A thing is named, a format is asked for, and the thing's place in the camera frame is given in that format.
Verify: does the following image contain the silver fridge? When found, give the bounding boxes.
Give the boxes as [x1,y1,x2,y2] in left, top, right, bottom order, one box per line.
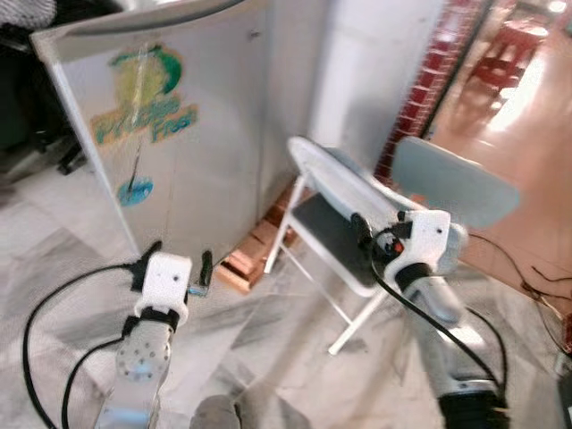
[31,0,448,269]

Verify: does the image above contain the white folding chair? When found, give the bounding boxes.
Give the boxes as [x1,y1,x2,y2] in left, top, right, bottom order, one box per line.
[264,136,403,357]

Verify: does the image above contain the red brick stack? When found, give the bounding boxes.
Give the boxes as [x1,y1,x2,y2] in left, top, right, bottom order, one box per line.
[214,210,298,296]

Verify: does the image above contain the blue round sticker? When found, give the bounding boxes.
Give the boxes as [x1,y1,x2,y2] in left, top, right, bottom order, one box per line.
[118,177,155,208]

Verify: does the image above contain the grey-blue oval board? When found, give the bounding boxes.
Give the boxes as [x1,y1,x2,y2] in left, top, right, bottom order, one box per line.
[393,136,521,229]

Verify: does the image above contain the silver robot left leg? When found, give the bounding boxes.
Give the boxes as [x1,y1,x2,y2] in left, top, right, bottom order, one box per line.
[189,396,242,429]

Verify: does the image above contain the black bulky object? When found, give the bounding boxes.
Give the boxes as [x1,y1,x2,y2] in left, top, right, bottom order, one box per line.
[0,22,83,180]

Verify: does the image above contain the red plastic chair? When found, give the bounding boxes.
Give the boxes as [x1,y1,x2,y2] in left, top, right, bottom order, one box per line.
[465,22,546,101]

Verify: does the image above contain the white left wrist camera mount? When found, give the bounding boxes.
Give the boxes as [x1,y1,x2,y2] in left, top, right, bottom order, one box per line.
[140,252,194,324]

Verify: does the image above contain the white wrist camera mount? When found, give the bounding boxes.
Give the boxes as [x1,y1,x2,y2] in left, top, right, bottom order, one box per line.
[393,209,451,289]
[140,252,194,324]

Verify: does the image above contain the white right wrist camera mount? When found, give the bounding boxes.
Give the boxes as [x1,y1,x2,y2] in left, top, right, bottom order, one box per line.
[393,209,451,289]

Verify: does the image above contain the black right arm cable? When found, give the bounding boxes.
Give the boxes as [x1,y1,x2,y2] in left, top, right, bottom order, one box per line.
[368,228,509,394]

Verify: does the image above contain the thin black floor cable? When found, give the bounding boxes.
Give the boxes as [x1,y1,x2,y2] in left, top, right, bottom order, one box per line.
[465,232,572,358]

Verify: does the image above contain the long black left arm cable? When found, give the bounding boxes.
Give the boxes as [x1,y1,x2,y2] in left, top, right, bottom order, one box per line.
[22,259,144,429]

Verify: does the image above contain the short black left arm cable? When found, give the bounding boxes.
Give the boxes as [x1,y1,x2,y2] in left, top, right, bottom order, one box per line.
[61,336,124,429]

